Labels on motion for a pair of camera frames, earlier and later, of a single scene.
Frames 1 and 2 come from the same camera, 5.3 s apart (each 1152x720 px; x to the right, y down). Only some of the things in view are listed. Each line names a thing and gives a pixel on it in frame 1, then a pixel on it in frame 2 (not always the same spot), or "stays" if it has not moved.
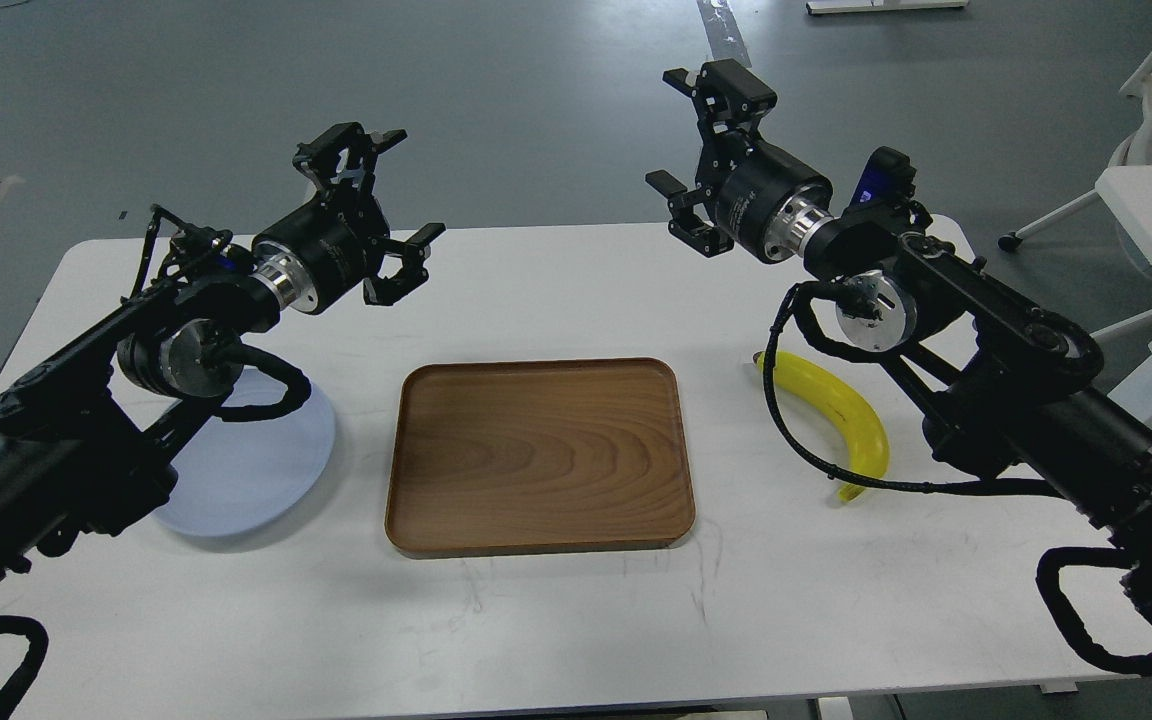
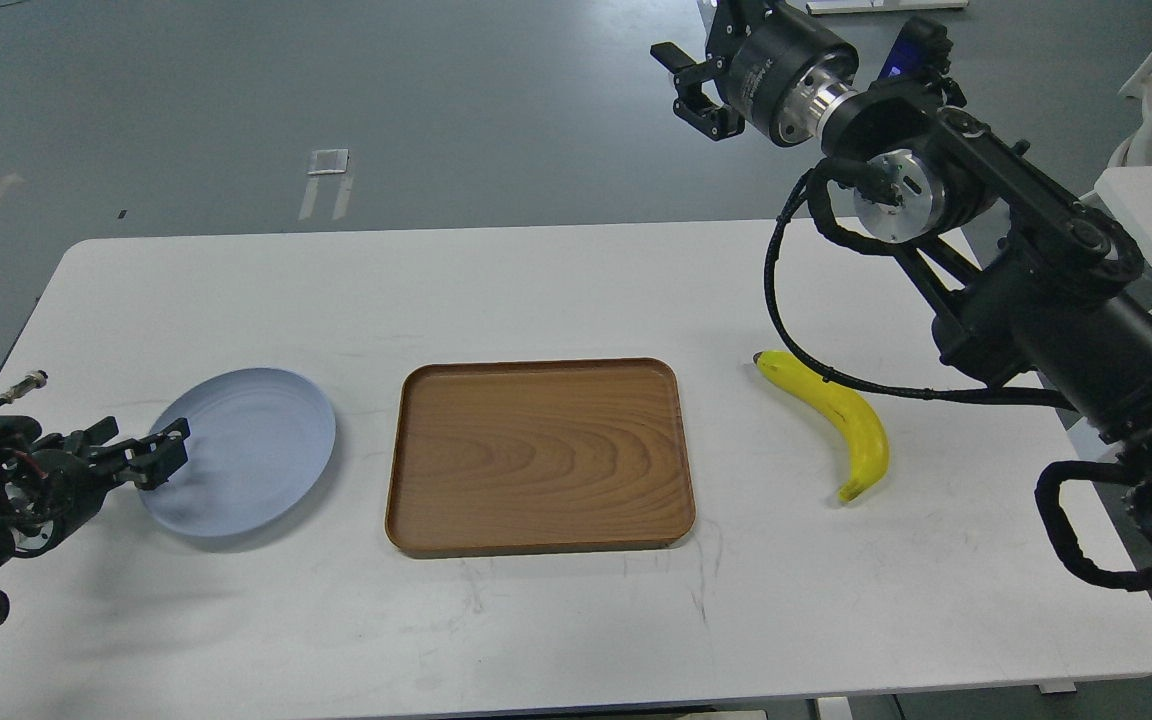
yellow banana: [867, 432] stays
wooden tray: [539, 454] stays
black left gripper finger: [384, 291] → [148, 462]
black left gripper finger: [342, 161] → [77, 442]
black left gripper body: [309, 259] → [49, 492]
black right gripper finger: [685, 224] → [708, 117]
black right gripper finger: [729, 100] → [734, 22]
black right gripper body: [767, 202] → [783, 69]
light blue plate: [249, 471] stays
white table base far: [826, 7] stays
